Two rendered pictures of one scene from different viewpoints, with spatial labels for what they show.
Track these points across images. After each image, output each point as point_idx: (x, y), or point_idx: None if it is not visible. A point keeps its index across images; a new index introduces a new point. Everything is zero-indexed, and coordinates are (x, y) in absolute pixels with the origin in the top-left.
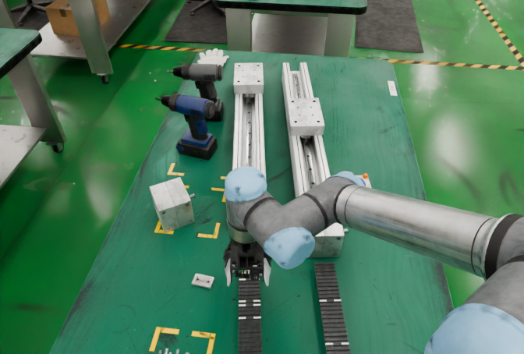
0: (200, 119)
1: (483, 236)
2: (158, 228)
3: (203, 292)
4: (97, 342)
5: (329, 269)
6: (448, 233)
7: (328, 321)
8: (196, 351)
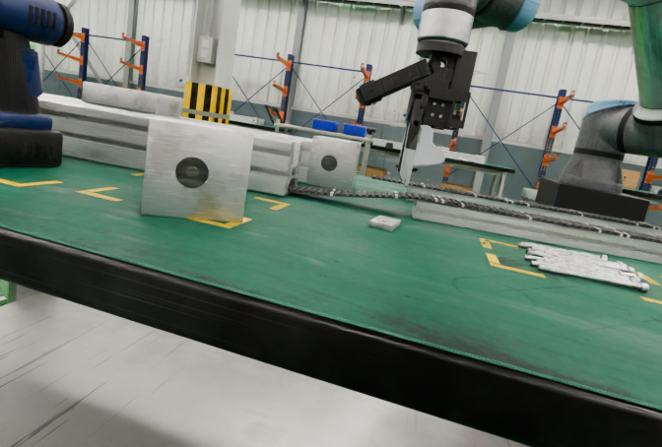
0: (33, 50)
1: None
2: (221, 223)
3: (407, 229)
4: (580, 326)
5: (381, 177)
6: None
7: (449, 189)
8: (516, 251)
